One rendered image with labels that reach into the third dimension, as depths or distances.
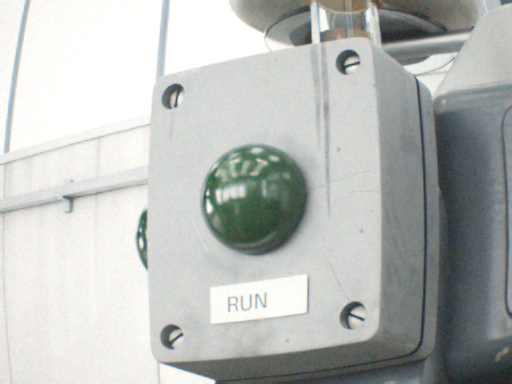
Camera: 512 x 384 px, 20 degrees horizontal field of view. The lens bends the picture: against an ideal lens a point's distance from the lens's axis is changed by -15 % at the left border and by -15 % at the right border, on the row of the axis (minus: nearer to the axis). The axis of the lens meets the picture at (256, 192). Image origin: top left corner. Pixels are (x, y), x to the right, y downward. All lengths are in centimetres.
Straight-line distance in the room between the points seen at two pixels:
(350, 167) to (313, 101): 2
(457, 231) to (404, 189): 4
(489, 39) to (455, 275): 18
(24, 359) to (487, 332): 692
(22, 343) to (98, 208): 85
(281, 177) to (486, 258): 8
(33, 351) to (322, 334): 690
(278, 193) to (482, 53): 22
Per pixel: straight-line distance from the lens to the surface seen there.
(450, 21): 94
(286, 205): 44
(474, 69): 66
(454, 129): 49
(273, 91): 46
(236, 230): 44
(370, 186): 44
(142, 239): 49
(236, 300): 45
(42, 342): 729
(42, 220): 742
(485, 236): 48
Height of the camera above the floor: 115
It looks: 17 degrees up
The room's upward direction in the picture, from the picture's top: straight up
